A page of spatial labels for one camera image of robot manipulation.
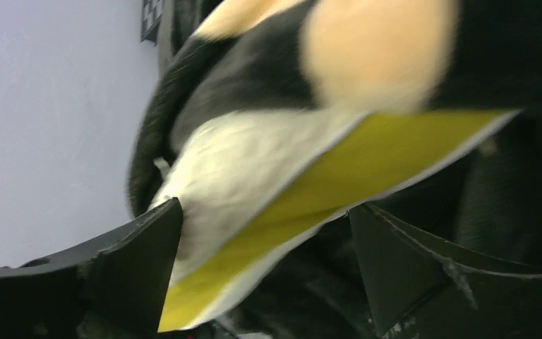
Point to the white yellow pillow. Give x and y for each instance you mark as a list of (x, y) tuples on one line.
[(253, 186)]

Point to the black grey checkerboard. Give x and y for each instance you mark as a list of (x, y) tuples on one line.
[(151, 16)]

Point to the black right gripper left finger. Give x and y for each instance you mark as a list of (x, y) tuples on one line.
[(111, 286)]

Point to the black floral pillowcase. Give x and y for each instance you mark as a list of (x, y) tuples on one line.
[(390, 57)]

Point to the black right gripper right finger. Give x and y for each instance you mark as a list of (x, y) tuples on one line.
[(420, 285)]

